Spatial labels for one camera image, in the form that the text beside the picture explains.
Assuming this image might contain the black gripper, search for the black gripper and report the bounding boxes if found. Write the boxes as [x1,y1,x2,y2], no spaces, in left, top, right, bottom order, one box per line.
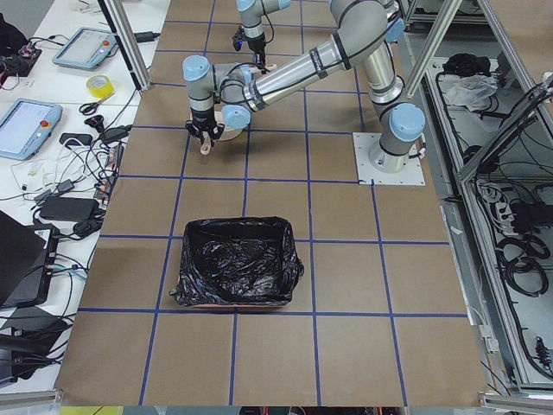
[232,24,267,72]
[185,107,225,146]

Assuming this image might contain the beige hand brush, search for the beige hand brush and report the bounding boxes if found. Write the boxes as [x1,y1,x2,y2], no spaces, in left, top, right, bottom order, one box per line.
[240,63,277,74]

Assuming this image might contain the beige plastic dustpan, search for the beige plastic dustpan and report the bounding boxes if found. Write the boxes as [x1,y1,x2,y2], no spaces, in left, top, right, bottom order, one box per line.
[197,111,245,156]

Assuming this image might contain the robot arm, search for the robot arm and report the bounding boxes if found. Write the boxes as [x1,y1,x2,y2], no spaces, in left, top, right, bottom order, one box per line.
[182,1,426,174]
[232,0,291,73]

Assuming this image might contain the black trash bag bin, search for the black trash bag bin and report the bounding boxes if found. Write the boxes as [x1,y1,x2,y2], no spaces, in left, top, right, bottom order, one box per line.
[169,217,304,307]

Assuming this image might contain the yellow tape roll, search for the yellow tape roll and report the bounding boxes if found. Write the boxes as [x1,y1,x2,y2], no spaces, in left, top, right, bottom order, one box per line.
[86,74,115,99]

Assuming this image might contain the black scissors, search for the black scissors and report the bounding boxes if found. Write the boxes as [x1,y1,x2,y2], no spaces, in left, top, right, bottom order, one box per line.
[79,93,112,116]

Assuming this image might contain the upper teach pendant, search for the upper teach pendant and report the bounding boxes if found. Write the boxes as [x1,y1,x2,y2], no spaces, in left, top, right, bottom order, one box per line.
[52,27,117,70]

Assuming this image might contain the teach pendant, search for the teach pendant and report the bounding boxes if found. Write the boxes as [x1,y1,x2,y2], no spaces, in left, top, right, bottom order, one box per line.
[1,98,63,160]
[52,27,117,70]

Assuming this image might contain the black power adapter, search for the black power adapter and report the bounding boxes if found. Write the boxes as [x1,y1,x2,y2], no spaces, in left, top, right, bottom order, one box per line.
[39,197,99,221]

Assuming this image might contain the lower teach pendant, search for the lower teach pendant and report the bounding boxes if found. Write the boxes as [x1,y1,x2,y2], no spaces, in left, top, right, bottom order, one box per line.
[1,98,63,160]

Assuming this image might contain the aluminium frame post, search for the aluminium frame post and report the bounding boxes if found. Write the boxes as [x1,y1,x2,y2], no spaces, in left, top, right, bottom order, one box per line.
[99,0,151,92]

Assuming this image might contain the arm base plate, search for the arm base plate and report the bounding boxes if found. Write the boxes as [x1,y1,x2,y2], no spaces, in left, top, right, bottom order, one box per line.
[353,132,425,187]

